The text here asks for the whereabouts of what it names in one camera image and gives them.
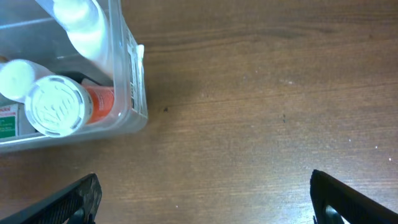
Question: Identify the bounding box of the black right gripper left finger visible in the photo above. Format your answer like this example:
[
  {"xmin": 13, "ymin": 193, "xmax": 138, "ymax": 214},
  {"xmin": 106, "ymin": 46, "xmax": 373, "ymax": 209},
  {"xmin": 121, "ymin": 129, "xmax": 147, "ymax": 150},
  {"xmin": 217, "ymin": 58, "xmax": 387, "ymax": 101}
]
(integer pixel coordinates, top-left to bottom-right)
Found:
[{"xmin": 1, "ymin": 174, "xmax": 102, "ymax": 224}]

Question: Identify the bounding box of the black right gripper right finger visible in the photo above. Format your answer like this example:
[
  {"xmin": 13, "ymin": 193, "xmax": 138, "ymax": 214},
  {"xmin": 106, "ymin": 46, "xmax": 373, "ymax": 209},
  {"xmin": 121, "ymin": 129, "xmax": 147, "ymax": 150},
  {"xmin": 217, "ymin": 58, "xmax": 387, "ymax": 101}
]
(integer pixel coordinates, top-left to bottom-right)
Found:
[{"xmin": 310, "ymin": 169, "xmax": 397, "ymax": 224}]

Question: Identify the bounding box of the orange tube white cap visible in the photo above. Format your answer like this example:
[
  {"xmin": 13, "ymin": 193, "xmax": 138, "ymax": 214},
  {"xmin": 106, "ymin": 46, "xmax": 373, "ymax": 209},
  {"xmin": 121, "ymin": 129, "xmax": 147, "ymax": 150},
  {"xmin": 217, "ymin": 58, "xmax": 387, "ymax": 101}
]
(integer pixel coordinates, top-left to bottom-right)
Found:
[{"xmin": 24, "ymin": 75, "xmax": 115, "ymax": 138}]

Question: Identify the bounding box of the white green medicine box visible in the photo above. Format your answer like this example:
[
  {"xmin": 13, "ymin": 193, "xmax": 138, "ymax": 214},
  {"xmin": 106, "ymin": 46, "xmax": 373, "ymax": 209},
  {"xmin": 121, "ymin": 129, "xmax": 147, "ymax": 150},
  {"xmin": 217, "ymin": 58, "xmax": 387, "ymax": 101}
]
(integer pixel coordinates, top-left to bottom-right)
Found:
[{"xmin": 1, "ymin": 95, "xmax": 37, "ymax": 139}]

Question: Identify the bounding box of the dark bottle white cap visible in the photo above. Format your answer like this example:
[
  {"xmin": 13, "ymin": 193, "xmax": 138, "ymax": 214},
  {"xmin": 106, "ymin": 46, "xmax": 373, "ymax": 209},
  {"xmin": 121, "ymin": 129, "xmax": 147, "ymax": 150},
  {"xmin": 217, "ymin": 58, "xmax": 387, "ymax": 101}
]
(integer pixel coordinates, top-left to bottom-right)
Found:
[{"xmin": 1, "ymin": 59, "xmax": 101, "ymax": 103}]

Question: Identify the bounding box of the white squeeze bottle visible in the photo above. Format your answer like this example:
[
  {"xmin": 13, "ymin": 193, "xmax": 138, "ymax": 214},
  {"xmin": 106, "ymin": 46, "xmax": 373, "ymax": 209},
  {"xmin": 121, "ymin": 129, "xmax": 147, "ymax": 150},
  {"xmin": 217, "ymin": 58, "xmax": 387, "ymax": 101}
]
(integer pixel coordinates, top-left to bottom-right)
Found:
[{"xmin": 37, "ymin": 0, "xmax": 113, "ymax": 78}]

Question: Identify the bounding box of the clear plastic container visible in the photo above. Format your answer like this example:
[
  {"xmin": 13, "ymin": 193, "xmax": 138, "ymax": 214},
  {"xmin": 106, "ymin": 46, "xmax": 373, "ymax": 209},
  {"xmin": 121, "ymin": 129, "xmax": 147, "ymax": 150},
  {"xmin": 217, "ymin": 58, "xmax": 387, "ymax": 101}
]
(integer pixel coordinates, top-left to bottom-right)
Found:
[{"xmin": 1, "ymin": 0, "xmax": 148, "ymax": 152}]

